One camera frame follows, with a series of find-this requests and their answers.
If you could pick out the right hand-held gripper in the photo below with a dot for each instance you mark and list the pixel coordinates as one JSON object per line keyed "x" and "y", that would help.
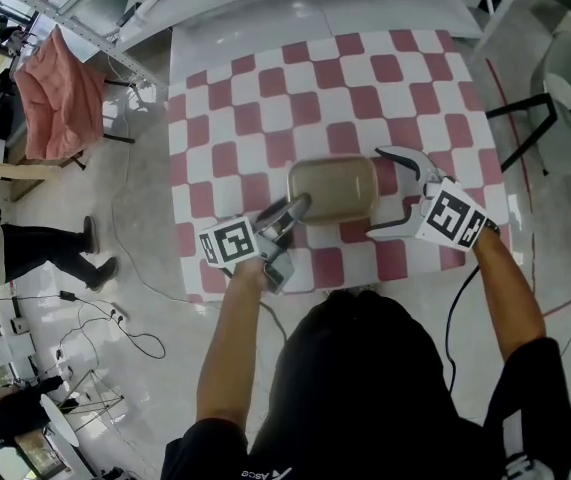
{"x": 450, "y": 215}

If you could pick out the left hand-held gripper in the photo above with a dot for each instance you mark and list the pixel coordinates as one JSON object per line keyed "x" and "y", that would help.
{"x": 230, "y": 242}

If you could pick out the tan rectangular container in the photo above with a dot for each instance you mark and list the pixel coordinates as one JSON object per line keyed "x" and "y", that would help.
{"x": 337, "y": 188}

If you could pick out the person's right forearm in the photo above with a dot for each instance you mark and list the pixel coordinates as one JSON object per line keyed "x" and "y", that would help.
{"x": 507, "y": 293}

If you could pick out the person's left forearm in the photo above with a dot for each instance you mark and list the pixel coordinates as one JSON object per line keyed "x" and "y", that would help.
{"x": 230, "y": 348}

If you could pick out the red white checkered tablecloth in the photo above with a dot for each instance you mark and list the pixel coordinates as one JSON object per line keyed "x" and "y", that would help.
{"x": 315, "y": 78}

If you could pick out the grey chair with black legs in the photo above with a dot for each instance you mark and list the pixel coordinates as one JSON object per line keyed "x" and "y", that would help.
{"x": 562, "y": 118}

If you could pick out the white power strip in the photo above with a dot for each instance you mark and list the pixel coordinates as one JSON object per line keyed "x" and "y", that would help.
{"x": 119, "y": 314}

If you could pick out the person's black shirt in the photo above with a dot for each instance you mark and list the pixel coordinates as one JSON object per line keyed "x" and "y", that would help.
{"x": 365, "y": 398}

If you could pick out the black power adapter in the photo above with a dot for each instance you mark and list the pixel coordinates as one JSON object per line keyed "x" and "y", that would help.
{"x": 68, "y": 295}

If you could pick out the white remote control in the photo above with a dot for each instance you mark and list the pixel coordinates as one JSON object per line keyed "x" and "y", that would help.
{"x": 149, "y": 3}

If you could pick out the pink blanket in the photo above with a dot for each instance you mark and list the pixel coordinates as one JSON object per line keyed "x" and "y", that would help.
{"x": 60, "y": 98}

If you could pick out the wooden board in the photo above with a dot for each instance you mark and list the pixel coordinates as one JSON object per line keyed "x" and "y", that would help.
{"x": 10, "y": 173}

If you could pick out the white metal shelf rack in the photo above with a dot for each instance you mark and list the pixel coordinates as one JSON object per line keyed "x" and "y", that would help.
{"x": 72, "y": 25}

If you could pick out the small round white table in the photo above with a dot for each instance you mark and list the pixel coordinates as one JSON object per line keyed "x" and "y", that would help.
{"x": 62, "y": 420}

